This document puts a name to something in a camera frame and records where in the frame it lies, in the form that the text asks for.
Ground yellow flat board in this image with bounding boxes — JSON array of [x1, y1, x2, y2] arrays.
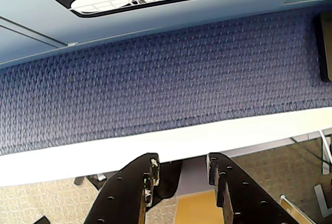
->
[[174, 189, 221, 224]]

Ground blue woven mat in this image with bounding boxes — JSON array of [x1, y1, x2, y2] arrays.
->
[[0, 7, 332, 157]]

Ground silver metal table frame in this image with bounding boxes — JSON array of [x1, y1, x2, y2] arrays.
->
[[320, 130, 332, 175]]

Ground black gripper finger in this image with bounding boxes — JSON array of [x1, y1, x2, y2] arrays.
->
[[206, 152, 300, 224], [82, 152, 161, 224]]

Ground dark rectangular block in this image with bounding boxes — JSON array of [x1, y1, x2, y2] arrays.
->
[[314, 12, 332, 82]]

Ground blue toy kitchen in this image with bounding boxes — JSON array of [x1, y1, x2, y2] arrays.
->
[[0, 0, 332, 68]]

